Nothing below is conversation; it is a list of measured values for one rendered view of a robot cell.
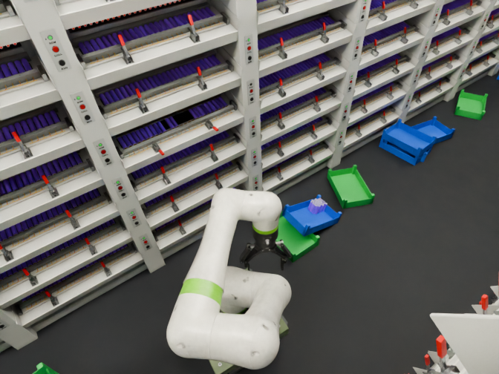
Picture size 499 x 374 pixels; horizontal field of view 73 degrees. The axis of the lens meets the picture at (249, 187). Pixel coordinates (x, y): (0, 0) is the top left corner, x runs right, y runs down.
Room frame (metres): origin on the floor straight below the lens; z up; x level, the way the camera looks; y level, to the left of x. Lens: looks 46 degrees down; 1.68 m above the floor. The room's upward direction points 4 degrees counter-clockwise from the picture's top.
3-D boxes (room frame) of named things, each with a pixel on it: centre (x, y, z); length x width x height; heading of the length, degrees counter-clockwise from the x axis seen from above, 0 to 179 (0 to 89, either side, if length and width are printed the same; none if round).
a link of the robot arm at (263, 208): (0.74, -0.04, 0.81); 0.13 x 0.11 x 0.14; 77
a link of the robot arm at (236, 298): (0.62, 0.09, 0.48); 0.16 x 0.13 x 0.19; 77
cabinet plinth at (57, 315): (1.33, 0.32, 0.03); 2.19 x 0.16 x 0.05; 122
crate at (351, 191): (1.54, -0.67, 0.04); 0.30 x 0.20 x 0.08; 8
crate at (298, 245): (1.19, -0.22, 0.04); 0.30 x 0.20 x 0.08; 32
